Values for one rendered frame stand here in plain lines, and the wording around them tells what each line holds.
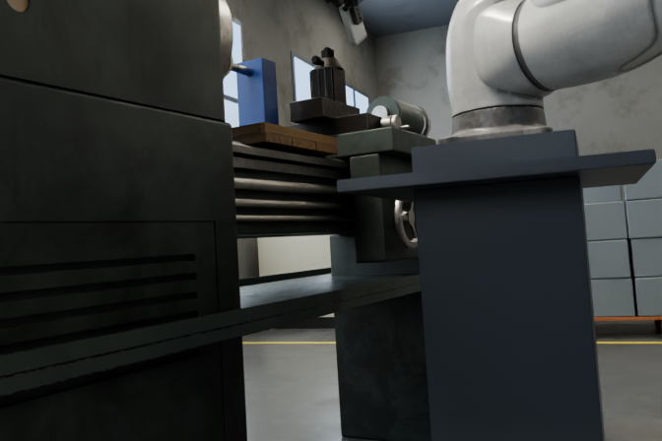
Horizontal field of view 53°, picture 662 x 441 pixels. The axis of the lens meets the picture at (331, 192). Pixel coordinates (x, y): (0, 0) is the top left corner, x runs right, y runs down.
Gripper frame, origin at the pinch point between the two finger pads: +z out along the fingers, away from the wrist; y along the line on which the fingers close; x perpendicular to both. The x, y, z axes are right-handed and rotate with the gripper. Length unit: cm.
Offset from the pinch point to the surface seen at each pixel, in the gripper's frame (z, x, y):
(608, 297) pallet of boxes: 286, -160, 41
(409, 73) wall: 438, -495, 477
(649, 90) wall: 479, -594, 196
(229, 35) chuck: 3.8, 4.5, 30.6
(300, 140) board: 31.3, 1.8, 25.9
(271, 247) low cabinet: 299, -100, 286
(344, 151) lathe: 48, -12, 32
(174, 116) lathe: -2.7, 32.1, 8.0
